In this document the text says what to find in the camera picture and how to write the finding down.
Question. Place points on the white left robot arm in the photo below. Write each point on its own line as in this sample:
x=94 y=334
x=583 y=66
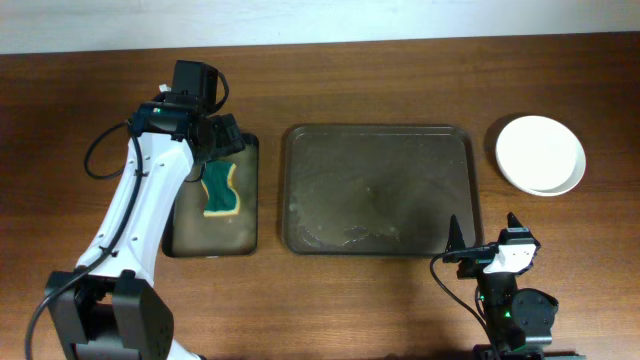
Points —
x=107 y=308

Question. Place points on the white deep plate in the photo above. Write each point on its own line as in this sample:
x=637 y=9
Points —
x=533 y=144

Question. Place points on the white plate with yellow stain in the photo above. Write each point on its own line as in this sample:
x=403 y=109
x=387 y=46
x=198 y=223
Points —
x=544 y=184

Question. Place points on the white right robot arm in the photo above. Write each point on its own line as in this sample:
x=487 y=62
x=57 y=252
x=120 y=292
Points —
x=517 y=321

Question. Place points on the small black water tray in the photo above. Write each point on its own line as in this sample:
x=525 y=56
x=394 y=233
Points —
x=188 y=233

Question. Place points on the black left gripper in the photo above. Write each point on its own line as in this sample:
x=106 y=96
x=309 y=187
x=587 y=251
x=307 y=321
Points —
x=230 y=134

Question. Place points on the green and yellow sponge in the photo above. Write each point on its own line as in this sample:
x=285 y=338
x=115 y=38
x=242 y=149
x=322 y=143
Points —
x=222 y=197

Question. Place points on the large dark serving tray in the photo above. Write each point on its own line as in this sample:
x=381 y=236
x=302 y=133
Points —
x=378 y=190

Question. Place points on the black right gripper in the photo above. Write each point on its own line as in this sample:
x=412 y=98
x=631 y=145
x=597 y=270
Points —
x=473 y=263

